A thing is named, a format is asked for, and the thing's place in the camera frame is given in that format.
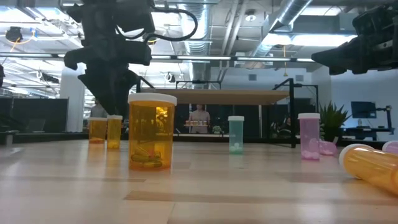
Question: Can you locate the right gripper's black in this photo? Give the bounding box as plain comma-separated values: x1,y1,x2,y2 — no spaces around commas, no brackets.
312,4,398,76

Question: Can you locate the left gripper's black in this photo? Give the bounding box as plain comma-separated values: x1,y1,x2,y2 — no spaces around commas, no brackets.
63,39,153,118

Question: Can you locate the small orange medicine bottle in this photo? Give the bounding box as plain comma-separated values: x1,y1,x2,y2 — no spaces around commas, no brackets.
106,114,123,149
338,143,398,196

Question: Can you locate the green medicine bottle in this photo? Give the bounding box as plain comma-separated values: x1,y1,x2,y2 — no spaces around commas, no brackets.
228,115,245,154

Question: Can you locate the wooden shelf with black legs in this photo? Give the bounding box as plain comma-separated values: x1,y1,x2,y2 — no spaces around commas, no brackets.
136,76,296,149

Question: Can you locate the person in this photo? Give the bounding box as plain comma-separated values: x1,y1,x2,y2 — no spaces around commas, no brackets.
90,98,108,118

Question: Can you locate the black desk monitor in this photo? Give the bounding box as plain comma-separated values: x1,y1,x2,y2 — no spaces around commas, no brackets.
350,101,377,119

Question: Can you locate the green potted artificial plant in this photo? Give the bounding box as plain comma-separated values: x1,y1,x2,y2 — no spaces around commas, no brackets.
319,101,352,144

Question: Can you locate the dark office desk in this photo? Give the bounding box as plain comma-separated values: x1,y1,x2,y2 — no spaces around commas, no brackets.
340,126,396,141

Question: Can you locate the dark office partition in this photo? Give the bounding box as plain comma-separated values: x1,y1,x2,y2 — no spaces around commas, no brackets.
0,98,69,133

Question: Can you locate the black ceiling device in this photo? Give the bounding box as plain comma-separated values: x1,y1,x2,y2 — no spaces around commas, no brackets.
6,26,23,43

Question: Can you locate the silver ventilation duct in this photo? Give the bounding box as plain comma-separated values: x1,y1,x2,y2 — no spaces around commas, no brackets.
183,2,215,82
248,0,313,60

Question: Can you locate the left arm's black wrist camera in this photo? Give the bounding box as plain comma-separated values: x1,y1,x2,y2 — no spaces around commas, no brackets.
113,4,156,34

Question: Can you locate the left arm's black camera cable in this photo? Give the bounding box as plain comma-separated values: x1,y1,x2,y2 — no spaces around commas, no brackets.
146,5,199,43

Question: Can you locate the grey metal post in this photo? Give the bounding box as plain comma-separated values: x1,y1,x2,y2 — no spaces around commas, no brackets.
4,130,15,147

